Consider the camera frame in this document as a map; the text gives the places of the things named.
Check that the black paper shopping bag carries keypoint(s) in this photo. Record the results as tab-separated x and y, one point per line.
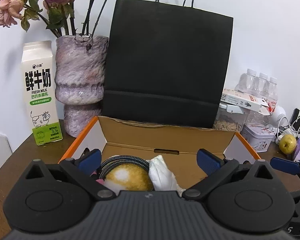
166	64

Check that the water bottle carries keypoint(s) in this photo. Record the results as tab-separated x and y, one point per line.
246	83
272	95
261	86

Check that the white printed tin box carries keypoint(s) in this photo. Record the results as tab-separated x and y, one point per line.
258	136

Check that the red cardboard box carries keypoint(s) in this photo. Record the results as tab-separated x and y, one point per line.
177	145

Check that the small white fan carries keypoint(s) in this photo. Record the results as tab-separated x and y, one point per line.
275	117

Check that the milk carton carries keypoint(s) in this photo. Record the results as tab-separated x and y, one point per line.
39	92

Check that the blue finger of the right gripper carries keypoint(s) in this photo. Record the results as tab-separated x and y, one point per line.
284	165

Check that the yellow white plush toy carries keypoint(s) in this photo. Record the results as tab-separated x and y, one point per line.
128	177

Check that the clear jar with seeds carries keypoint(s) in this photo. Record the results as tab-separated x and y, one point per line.
230	118

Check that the purple textured vase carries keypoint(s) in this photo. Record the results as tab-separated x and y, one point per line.
79	78

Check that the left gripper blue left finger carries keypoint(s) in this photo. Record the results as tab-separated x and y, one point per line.
89	161

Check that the dried rose bouquet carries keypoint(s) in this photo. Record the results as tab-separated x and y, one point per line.
58	15

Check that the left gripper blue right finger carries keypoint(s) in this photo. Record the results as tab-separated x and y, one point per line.
208	162

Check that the green yellow apple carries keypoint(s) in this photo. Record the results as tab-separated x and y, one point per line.
287	144

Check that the white cloth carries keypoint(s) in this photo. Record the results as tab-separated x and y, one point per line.
162	178

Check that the white red flat carton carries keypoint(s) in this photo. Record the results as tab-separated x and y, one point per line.
245	100

